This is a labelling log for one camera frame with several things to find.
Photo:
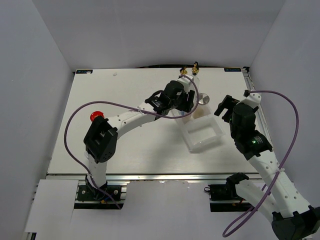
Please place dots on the white plastic organizer tray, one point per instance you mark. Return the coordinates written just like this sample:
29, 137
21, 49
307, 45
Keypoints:
201, 132

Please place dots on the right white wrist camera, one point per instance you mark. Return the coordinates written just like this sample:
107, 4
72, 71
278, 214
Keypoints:
251, 99

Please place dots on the red lid sauce jar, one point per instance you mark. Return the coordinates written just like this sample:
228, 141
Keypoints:
96, 114

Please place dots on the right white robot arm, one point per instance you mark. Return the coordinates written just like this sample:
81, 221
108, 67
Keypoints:
291, 216

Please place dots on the silver lid white canister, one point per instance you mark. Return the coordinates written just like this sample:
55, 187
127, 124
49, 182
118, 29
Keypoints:
202, 108

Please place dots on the clear glass cruet bottle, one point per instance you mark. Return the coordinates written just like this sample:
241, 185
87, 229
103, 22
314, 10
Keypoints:
195, 70

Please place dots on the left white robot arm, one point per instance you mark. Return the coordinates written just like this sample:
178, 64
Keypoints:
101, 138

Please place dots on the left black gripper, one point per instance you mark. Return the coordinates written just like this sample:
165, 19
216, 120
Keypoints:
187, 106

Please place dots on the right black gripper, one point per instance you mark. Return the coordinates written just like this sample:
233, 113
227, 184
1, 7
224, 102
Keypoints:
227, 103

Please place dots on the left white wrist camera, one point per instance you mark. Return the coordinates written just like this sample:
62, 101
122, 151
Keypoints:
185, 80

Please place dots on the silver shaker blue label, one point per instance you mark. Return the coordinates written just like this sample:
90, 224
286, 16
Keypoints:
182, 116

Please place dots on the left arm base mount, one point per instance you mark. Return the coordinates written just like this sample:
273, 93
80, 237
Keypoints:
112, 198

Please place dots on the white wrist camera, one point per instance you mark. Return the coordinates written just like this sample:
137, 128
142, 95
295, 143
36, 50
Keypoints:
251, 99
185, 80

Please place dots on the glass cruet dark powder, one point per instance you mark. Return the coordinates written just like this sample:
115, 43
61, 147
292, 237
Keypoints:
183, 71

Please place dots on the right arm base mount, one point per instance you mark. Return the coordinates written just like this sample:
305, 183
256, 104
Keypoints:
223, 197

